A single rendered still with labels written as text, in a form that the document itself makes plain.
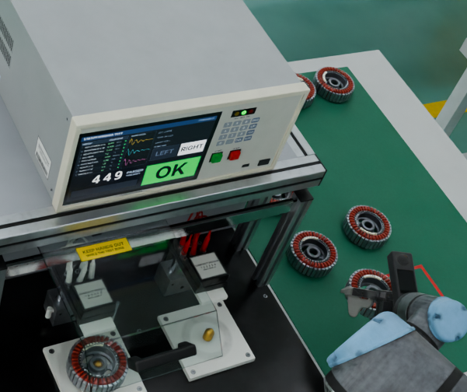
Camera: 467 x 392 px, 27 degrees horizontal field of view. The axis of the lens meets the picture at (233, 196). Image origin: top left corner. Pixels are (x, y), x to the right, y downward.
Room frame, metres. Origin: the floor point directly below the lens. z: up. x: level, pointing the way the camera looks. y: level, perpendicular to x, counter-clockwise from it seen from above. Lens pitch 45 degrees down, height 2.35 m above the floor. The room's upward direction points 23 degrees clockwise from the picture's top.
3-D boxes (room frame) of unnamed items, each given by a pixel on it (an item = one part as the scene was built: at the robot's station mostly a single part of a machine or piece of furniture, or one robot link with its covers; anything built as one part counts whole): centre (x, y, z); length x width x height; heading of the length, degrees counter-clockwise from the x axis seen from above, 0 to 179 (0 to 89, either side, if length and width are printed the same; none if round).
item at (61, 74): (1.33, 0.24, 1.22); 0.44 x 0.39 x 0.20; 135
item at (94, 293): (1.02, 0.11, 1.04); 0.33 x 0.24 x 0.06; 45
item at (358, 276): (1.39, -0.35, 0.87); 0.11 x 0.11 x 0.04
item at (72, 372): (1.01, 0.11, 0.80); 0.11 x 0.11 x 0.04
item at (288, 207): (1.17, 0.09, 1.03); 0.62 x 0.01 x 0.03; 135
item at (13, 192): (1.32, 0.25, 1.09); 0.68 x 0.44 x 0.05; 135
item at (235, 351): (1.18, -0.06, 0.78); 0.15 x 0.15 x 0.01; 45
